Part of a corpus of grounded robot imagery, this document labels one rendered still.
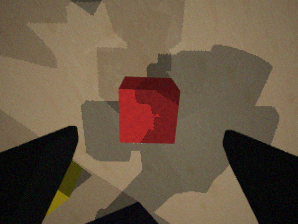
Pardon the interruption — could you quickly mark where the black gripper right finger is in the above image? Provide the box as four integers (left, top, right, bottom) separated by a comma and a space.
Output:
223, 130, 298, 224

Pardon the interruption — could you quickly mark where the red block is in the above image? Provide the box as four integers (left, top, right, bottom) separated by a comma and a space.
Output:
119, 76, 180, 144

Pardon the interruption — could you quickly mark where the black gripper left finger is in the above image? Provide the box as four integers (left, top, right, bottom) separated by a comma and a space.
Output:
0, 126, 79, 224

